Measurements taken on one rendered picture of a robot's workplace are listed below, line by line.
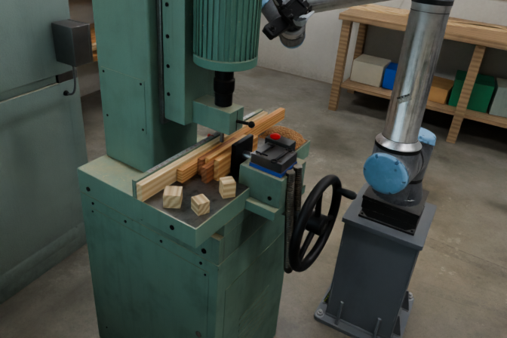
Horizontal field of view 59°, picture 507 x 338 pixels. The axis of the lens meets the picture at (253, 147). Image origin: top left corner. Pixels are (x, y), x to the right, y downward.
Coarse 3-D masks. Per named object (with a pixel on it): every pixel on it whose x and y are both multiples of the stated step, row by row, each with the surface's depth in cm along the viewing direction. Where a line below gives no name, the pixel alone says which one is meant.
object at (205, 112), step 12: (204, 96) 135; (192, 108) 132; (204, 108) 130; (216, 108) 128; (228, 108) 128; (240, 108) 129; (192, 120) 134; (204, 120) 132; (216, 120) 129; (228, 120) 126; (228, 132) 128
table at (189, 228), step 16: (304, 144) 149; (160, 192) 119; (192, 192) 120; (208, 192) 120; (240, 192) 122; (144, 208) 115; (160, 208) 113; (176, 208) 113; (224, 208) 115; (240, 208) 123; (256, 208) 123; (272, 208) 121; (160, 224) 114; (176, 224) 110; (192, 224) 108; (208, 224) 111; (224, 224) 118; (192, 240) 109
